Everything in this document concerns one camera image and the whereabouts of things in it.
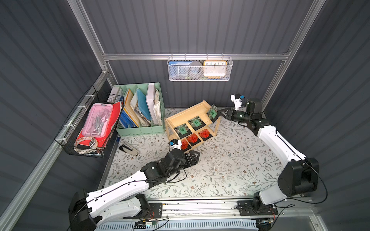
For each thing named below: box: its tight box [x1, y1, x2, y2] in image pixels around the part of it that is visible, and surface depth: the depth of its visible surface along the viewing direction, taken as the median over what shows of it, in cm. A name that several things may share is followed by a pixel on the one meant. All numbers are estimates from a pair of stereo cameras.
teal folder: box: [136, 88, 152, 122], surface depth 96 cm
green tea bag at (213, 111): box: [206, 103, 219, 119], surface depth 83 cm
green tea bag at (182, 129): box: [173, 123, 189, 136], surface depth 82 cm
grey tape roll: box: [187, 61, 204, 80], surface depth 89 cm
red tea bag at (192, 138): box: [185, 132, 199, 143], surface depth 101 cm
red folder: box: [77, 101, 123, 148], surface depth 71 cm
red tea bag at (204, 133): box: [197, 128, 210, 139], surface depth 104 cm
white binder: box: [145, 83, 157, 126], surface depth 96 cm
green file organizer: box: [111, 82, 165, 137], surface depth 98 cm
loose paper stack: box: [153, 88, 162, 119], surface depth 93 cm
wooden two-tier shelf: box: [164, 99, 221, 154], surface depth 90 cm
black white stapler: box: [118, 144, 140, 156], surface depth 96 cm
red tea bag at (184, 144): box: [180, 138, 189, 151], surface depth 98 cm
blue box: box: [168, 60, 193, 66], surface depth 88 cm
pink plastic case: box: [81, 102, 113, 139], surface depth 74 cm
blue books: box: [118, 107, 140, 129], surface depth 99 cm
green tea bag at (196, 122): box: [187, 115, 207, 131], surface depth 86 cm
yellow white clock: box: [203, 60, 228, 77], surface depth 90 cm
